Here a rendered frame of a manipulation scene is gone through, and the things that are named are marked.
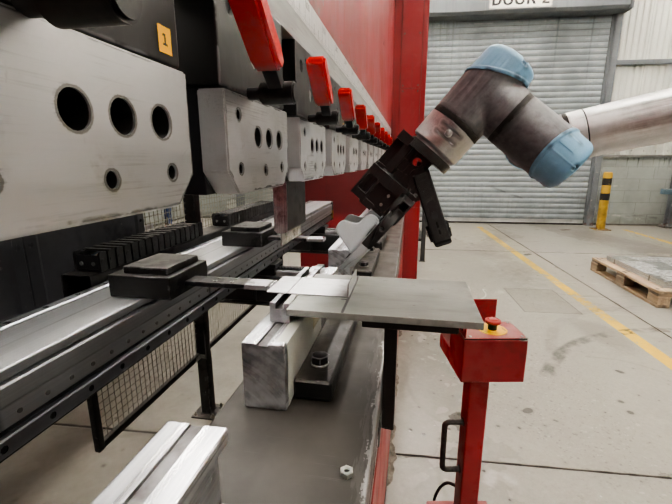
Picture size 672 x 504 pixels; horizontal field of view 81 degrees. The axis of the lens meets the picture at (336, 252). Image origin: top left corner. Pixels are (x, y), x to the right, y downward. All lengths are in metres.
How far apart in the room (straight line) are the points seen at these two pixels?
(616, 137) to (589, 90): 8.08
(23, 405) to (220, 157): 0.39
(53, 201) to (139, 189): 0.05
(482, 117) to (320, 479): 0.47
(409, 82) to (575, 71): 6.17
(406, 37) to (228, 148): 2.56
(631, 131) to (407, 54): 2.20
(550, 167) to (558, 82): 8.04
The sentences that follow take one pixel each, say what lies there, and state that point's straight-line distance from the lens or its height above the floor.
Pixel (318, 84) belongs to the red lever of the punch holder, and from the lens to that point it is 0.50.
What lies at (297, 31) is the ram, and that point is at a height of 1.35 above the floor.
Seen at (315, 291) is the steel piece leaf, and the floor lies 1.00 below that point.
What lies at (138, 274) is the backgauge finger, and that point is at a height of 1.02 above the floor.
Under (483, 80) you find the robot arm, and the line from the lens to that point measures 0.58.
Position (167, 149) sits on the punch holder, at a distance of 0.25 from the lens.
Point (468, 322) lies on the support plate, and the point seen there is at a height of 1.00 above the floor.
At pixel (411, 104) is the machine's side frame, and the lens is 2.76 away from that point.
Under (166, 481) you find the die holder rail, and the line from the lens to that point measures 0.36.
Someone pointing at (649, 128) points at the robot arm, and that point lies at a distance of 0.73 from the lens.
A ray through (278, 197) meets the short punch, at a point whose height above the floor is 1.15.
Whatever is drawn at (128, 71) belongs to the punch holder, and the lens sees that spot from 0.23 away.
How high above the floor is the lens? 1.20
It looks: 13 degrees down
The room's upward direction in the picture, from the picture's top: straight up
